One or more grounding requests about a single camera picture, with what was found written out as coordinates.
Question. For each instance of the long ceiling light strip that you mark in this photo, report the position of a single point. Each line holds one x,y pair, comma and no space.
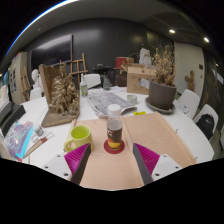
36,20

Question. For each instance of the white spray bottle green label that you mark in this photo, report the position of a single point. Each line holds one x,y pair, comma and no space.
84,89

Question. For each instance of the dark drink bottle white cap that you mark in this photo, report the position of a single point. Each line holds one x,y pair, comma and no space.
114,133

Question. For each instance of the grey newspaper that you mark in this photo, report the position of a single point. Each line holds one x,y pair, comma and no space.
106,101

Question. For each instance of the black backpack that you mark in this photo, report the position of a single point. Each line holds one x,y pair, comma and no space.
205,126

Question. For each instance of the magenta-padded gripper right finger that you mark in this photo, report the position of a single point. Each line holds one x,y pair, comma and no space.
146,158

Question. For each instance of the brown cardboard box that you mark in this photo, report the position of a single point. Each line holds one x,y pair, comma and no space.
136,81

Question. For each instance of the colourful holographic painting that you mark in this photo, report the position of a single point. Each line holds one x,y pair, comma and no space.
18,138

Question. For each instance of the white plaster bust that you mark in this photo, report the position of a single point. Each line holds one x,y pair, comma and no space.
35,77

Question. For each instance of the dark wall blackboard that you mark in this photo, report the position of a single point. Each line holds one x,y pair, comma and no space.
51,51

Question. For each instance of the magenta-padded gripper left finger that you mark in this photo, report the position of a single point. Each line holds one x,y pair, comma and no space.
75,158

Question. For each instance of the golden sculpture on wooden base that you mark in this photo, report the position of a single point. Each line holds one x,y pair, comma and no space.
63,96

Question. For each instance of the wooden easel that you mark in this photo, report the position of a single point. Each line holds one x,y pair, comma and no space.
79,65
25,83

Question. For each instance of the small yellow tag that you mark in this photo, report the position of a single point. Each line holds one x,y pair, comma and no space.
139,113

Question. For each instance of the red box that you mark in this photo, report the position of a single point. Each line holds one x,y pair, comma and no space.
121,62

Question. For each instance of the small grey jar white lid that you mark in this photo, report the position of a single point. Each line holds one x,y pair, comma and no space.
38,131

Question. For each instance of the flat round red coaster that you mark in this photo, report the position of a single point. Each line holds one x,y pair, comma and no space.
105,148

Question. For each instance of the black foam block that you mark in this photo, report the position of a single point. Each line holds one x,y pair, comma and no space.
13,118
5,111

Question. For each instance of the small white cup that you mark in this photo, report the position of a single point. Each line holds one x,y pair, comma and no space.
132,99

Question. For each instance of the white cabinet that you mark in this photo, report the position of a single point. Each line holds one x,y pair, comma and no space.
16,76

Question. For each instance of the yellow-green mug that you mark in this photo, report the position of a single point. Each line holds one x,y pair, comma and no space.
81,138

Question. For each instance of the wooden figure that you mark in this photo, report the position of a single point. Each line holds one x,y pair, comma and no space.
189,80

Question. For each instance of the white plastic chair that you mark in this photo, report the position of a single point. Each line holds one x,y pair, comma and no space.
92,80
210,110
190,100
35,94

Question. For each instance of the white plaster statue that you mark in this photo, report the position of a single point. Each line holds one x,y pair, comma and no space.
145,56

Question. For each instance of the light wooden drawing board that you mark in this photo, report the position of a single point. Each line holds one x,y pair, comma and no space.
156,140

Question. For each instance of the clear glass bottle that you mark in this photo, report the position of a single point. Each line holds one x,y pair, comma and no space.
106,83

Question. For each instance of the wooden paint brush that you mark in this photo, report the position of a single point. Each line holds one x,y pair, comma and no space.
36,145

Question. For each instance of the dry plant in grey pot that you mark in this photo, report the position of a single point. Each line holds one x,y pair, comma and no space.
161,95

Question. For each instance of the round ceiling spotlights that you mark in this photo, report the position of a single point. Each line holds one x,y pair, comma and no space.
172,31

